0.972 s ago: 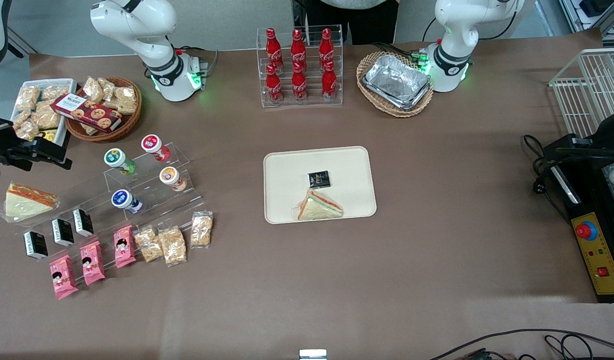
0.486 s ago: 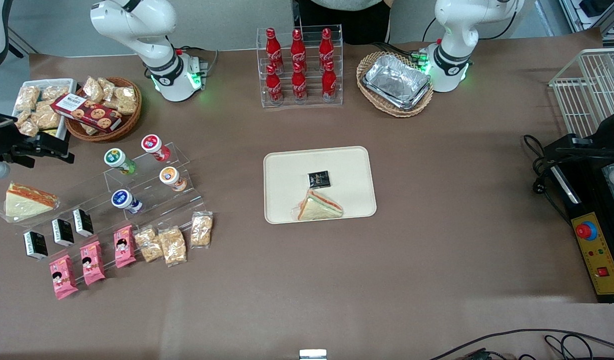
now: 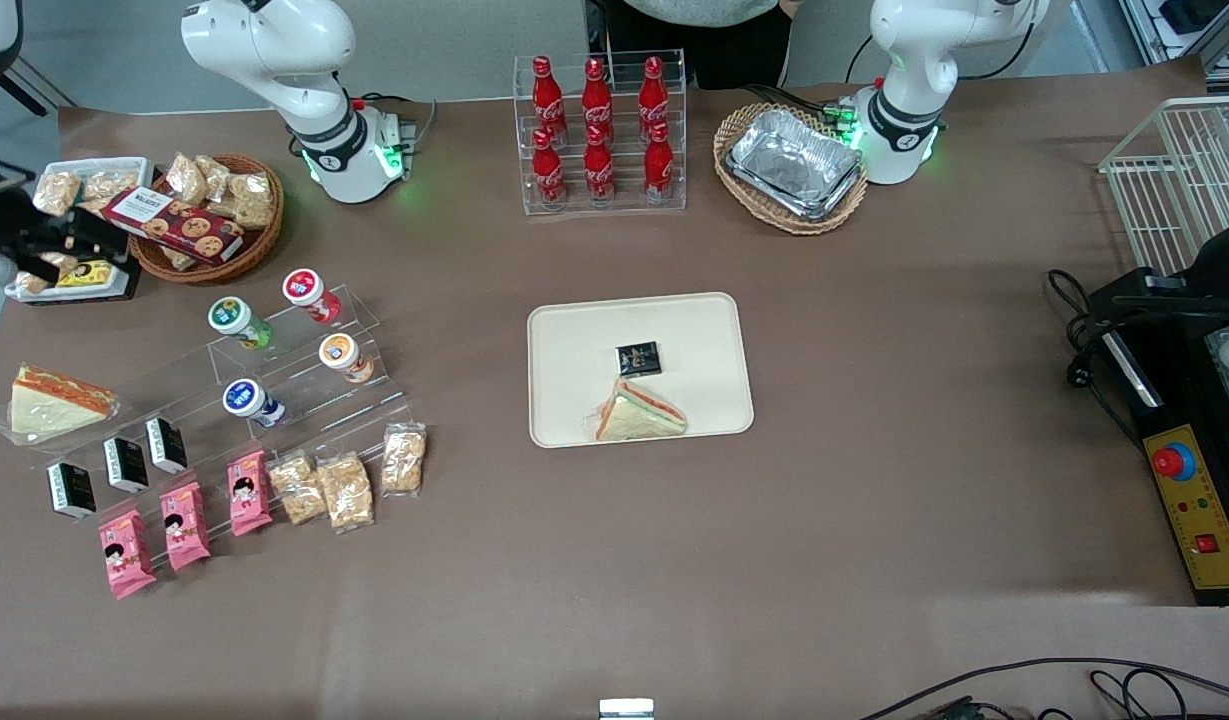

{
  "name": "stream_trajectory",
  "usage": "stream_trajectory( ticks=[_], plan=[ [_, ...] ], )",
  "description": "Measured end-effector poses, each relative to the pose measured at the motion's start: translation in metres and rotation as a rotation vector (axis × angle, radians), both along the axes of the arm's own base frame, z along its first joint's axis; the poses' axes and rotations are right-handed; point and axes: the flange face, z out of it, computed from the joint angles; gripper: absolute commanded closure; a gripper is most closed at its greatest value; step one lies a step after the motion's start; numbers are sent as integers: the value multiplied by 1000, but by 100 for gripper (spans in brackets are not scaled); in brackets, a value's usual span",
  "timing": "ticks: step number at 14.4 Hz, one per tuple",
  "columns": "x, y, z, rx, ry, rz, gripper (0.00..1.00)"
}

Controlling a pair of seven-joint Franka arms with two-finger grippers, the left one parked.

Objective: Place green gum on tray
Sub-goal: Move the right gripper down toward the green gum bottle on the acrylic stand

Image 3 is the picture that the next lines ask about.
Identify person in grey shirt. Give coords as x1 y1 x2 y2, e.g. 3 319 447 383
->
586 0 797 90

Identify red cola bottle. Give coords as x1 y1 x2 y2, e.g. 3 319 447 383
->
531 55 566 141
638 55 670 133
643 122 676 205
583 125 617 207
531 128 568 210
581 57 616 139

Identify blue-lid gum bottle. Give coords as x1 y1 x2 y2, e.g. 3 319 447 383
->
222 379 287 430

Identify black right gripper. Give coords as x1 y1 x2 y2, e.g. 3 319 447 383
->
0 186 131 289

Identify black floor cable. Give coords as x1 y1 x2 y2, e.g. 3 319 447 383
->
858 656 1229 720

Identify black power cable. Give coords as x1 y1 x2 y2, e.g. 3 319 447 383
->
1046 268 1147 449

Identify orange-lid gum bottle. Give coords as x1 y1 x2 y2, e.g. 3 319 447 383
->
319 333 377 386

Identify small black carton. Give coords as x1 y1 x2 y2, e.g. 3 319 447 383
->
47 461 98 520
103 437 151 495
145 416 190 476

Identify yellow snack packet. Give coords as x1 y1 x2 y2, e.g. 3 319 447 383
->
56 260 116 290

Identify white plastic bin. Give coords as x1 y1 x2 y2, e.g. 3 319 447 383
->
4 157 156 304

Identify clear acrylic tiered stand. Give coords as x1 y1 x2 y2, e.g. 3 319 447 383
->
34 283 413 531

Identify white wire rack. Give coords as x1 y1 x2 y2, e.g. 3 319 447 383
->
1098 95 1229 278

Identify black control box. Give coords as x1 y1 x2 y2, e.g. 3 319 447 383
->
1088 265 1229 607

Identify black angled device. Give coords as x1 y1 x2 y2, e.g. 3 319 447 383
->
1112 213 1229 321

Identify wrapped triangle sandwich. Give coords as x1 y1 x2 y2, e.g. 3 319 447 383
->
0 363 124 447
583 377 690 445

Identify pink snack packet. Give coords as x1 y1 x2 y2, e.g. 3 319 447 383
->
160 481 214 573
227 449 275 538
98 508 159 601

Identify red cookie box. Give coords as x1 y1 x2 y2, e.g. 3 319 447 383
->
102 186 246 266

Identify green-lid gum bottle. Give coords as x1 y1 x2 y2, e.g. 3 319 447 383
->
208 296 275 352

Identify light tan wicker basket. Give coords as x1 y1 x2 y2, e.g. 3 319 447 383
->
713 102 870 237

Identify small black snack packet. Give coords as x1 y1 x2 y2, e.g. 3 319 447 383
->
615 341 664 378

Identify aluminium foil container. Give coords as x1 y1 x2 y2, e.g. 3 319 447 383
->
725 108 866 222

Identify red-lid gum bottle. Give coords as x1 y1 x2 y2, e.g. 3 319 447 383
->
282 268 344 326

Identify clear acrylic bottle rack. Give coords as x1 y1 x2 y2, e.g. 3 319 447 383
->
513 49 689 217

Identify dark brown wicker basket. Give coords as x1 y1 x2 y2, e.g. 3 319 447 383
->
129 153 286 287

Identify red emergency stop button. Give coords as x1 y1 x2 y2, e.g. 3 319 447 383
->
1152 443 1198 484

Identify beige plastic tray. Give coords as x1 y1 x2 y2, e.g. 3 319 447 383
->
527 291 755 450

